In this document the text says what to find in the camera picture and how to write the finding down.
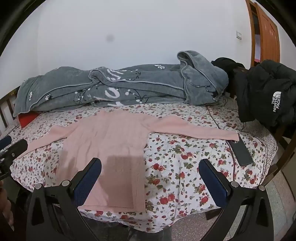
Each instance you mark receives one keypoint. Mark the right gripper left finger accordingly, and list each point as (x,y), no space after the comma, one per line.
(53,211)

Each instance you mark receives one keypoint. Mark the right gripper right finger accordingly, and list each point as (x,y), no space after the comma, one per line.
(257,220)

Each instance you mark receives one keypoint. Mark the pink knit sweater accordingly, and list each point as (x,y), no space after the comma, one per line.
(118,139)

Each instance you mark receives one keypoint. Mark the dark clothing on chair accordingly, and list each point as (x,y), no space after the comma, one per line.
(231,68)

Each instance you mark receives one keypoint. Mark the person's left hand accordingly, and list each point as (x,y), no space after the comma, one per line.
(5,205)

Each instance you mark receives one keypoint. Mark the red pillow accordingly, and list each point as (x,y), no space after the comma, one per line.
(27,118)

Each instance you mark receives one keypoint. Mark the wooden headboard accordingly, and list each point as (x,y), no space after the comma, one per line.
(7,109)

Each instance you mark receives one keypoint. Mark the black smartphone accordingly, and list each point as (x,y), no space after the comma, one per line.
(241,152)

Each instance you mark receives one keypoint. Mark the floral bed sheet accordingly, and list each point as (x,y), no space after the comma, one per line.
(173,186)

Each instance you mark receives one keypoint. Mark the wooden chair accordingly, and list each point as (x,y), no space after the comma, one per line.
(285,137)

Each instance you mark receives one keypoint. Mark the black puffer jacket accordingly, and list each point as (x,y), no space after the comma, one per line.
(266,93)

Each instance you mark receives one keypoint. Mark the grey floral blanket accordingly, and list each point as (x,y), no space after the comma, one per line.
(194,81)

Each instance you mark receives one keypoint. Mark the wooden door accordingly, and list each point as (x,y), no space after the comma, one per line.
(265,41)

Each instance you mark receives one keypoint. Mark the white wall switch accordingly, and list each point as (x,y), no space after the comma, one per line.
(238,35)

